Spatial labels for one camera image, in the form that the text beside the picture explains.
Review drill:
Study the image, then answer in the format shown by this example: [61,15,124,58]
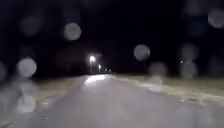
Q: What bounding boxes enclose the grey asphalt path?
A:
[31,73,224,128]

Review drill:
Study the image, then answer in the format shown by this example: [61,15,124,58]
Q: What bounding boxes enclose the grass verge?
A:
[111,73,224,108]
[0,75,87,128]

